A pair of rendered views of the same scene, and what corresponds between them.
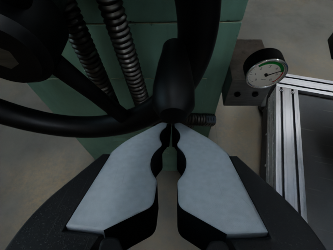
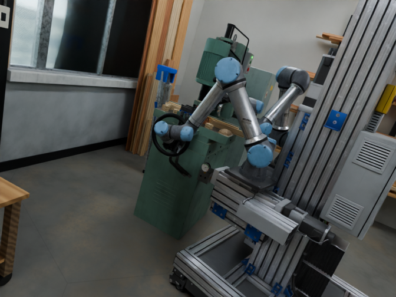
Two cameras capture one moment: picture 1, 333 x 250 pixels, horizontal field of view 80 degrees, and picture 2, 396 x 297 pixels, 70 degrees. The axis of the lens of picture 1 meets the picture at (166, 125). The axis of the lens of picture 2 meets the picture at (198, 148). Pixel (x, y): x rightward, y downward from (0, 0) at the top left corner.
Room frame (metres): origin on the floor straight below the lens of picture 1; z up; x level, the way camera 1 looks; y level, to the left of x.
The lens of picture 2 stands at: (-1.53, -0.53, 1.31)
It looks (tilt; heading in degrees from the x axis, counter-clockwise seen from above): 17 degrees down; 15
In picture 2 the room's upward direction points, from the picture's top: 18 degrees clockwise
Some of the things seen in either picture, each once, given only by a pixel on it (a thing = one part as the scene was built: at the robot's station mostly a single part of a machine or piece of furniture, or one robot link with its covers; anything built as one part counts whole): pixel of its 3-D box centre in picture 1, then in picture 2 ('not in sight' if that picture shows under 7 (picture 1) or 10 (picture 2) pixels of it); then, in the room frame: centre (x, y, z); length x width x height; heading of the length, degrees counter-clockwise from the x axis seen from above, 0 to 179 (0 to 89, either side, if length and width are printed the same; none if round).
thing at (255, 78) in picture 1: (261, 71); (205, 168); (0.25, -0.17, 0.65); 0.06 x 0.04 x 0.08; 85
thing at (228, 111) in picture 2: not in sight; (227, 109); (0.65, -0.10, 1.02); 0.09 x 0.07 x 0.12; 85
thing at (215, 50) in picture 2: not in sight; (213, 63); (0.48, 0.07, 1.32); 0.18 x 0.18 x 0.31
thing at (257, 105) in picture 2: not in sight; (254, 105); (0.26, -0.33, 1.15); 0.11 x 0.08 x 0.09; 85
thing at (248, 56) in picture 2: not in sight; (246, 63); (0.78, -0.09, 1.40); 0.10 x 0.06 x 0.16; 175
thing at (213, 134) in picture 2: not in sight; (191, 125); (0.37, 0.06, 0.87); 0.61 x 0.30 x 0.06; 85
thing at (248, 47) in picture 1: (243, 73); (206, 175); (0.31, -0.17, 0.58); 0.12 x 0.08 x 0.08; 175
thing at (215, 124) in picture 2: not in sight; (203, 118); (0.47, 0.02, 0.92); 0.67 x 0.02 x 0.04; 85
